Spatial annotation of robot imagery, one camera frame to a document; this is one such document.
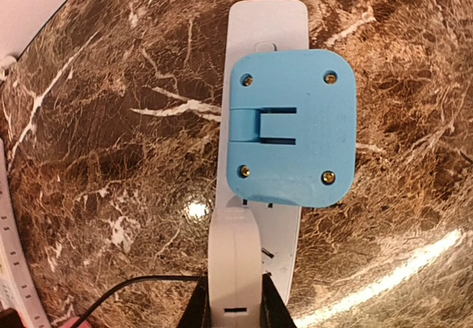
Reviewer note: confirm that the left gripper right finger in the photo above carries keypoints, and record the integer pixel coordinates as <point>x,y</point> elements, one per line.
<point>274,313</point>

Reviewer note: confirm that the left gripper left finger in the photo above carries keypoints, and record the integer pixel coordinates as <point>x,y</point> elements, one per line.
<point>197,313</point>

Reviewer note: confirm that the blue square plug adapter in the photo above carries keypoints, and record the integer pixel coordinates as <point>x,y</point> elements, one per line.
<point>292,128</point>

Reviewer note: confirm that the blue grey power strip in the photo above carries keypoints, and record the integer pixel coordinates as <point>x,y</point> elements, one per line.
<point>254,228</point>

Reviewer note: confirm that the long white power strip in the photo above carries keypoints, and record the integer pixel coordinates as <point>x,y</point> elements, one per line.
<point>17,288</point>

